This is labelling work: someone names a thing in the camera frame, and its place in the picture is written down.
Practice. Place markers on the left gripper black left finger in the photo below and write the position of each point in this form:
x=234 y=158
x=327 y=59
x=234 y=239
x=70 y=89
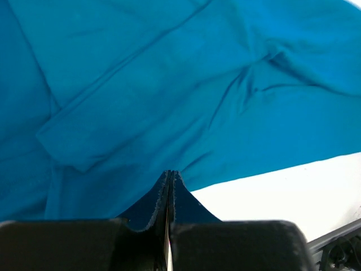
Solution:
x=134 y=240

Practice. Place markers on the aluminium mounting rail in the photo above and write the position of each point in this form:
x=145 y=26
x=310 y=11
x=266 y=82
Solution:
x=337 y=250

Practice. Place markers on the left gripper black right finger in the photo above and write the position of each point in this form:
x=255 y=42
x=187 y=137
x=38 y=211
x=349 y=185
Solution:
x=200 y=241

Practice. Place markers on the teal blue t shirt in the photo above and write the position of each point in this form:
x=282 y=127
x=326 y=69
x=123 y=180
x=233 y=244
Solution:
x=98 y=98

